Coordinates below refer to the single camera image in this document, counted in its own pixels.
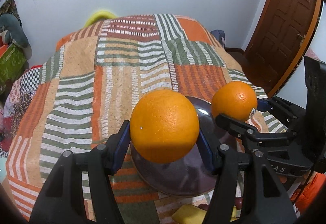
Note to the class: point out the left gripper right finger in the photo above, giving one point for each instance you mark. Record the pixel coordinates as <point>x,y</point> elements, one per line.
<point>265,200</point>

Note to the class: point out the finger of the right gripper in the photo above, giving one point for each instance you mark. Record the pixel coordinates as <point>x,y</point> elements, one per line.
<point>253,139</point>
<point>286,112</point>

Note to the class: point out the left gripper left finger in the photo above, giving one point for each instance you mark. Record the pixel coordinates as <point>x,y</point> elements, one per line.
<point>61,197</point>

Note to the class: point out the stickered large orange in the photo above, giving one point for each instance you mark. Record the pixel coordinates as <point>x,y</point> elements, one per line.
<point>236,100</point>

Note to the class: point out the sugarcane piece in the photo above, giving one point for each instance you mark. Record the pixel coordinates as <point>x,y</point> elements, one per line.
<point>189,214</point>

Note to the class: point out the plain large orange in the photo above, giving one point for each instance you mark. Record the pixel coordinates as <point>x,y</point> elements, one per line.
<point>164,126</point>

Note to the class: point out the large tomato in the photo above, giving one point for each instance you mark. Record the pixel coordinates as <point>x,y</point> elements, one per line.
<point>238,202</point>

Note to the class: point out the small dark red jujube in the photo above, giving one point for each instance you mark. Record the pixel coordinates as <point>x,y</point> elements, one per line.
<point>203,207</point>

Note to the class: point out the purple ceramic plate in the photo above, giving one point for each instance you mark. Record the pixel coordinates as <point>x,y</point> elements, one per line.
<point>187,176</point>

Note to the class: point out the striped patchwork bed cover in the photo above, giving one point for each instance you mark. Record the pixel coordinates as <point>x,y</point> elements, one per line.
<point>82,94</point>

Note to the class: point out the grey purple backpack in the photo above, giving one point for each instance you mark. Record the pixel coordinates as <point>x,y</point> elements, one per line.
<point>220,36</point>

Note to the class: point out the brown wooden door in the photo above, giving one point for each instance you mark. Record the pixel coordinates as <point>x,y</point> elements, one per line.
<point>280,39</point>

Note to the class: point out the green cardboard box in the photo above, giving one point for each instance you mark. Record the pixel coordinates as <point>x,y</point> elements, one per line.
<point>12,63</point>

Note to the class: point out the grey plush toy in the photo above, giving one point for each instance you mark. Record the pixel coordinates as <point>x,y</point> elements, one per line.
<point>12,32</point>

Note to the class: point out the yellow round cushion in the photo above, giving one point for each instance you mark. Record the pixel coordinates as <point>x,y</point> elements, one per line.
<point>98,16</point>

